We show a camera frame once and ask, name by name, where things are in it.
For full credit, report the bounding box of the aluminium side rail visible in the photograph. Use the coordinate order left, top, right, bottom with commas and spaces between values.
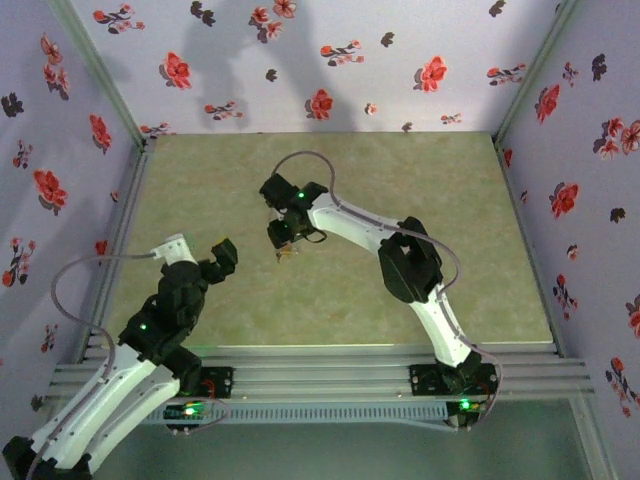
493, 139, 569, 357
77, 139, 157, 364

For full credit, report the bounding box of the left controller board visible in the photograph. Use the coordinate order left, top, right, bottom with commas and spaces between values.
163, 401, 210, 422

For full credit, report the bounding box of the right controller board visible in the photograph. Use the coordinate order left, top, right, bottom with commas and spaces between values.
446, 397, 490, 432

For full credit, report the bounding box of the grey lower frame bar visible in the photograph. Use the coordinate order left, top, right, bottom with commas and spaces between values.
569, 397, 619, 480

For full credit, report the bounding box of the controller board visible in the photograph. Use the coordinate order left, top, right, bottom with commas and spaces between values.
163, 401, 210, 422
446, 397, 490, 432

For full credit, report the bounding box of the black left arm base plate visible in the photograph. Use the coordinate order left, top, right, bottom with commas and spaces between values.
197, 366, 235, 400

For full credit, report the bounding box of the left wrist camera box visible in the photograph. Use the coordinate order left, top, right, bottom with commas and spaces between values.
149, 232, 197, 267

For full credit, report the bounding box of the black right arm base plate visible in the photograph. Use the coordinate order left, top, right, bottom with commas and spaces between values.
408, 363, 501, 397

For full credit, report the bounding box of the aluminium corner post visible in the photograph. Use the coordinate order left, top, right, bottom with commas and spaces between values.
49, 0, 151, 149
492, 0, 581, 144

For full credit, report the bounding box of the aluminium mounting rail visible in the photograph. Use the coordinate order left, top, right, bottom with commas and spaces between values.
47, 343, 596, 401

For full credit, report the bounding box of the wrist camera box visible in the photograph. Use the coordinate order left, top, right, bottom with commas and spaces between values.
149, 232, 197, 267
258, 172, 301, 211

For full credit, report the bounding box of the grey slotted cable duct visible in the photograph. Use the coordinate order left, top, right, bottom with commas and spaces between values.
134, 402, 449, 427

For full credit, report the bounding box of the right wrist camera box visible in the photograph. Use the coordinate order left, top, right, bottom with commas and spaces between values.
258, 172, 301, 211

